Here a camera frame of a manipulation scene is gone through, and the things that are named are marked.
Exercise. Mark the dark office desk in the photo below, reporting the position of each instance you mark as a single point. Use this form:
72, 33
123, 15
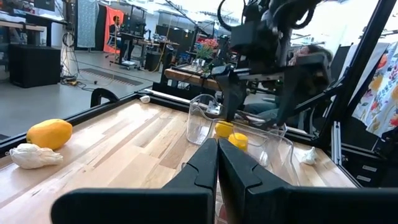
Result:
31, 27

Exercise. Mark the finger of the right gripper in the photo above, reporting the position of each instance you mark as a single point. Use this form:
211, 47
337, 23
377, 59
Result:
231, 93
298, 81

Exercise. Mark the black cabinet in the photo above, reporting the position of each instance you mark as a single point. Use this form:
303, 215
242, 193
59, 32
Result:
34, 65

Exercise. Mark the white floral print cloth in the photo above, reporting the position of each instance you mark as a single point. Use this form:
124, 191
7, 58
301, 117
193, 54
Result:
379, 93

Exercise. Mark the red flower bunch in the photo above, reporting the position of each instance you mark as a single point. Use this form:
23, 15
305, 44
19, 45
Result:
206, 46

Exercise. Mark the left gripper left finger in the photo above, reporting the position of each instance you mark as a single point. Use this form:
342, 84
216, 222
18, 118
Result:
140, 205

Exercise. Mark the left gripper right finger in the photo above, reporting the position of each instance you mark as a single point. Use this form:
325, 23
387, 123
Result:
295, 205

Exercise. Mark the orange fabric backdrop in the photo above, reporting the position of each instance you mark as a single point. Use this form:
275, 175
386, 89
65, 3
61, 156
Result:
107, 37

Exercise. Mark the clear plastic basket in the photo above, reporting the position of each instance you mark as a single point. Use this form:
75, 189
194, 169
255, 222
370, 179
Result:
199, 124

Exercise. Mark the wooden desk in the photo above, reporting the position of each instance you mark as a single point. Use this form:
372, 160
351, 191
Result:
186, 77

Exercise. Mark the white garlic bulb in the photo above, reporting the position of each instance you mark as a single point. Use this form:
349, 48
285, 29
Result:
309, 155
34, 155

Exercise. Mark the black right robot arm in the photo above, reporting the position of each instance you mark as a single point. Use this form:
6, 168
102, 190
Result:
267, 7

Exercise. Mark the small white lump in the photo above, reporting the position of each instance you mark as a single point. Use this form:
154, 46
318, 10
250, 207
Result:
145, 99

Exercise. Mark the grey patterned curtain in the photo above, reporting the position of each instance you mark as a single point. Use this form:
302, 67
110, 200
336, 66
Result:
87, 23

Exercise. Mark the person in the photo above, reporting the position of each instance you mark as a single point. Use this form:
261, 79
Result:
115, 26
314, 49

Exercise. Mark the orange-yellow lemon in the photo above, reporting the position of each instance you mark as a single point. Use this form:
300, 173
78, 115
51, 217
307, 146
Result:
49, 133

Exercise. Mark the silver aluminium bracket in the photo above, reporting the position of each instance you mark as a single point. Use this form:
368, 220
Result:
336, 140

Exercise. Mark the black equipment housing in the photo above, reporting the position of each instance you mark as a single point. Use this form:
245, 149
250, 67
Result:
373, 149

